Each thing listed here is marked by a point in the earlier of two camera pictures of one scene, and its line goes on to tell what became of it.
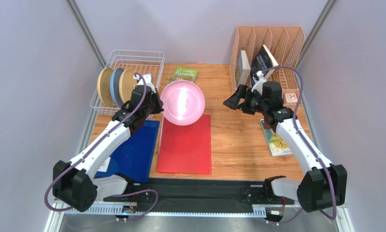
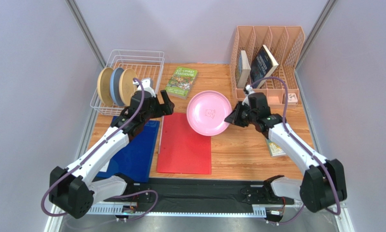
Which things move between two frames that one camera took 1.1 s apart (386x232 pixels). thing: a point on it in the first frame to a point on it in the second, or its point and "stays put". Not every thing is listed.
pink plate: (184, 102) to (206, 112)
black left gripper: (159, 103) stays put
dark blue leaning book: (263, 61) stays put
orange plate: (127, 84) stays put
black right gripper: (243, 99) to (242, 114)
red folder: (185, 149) stays put
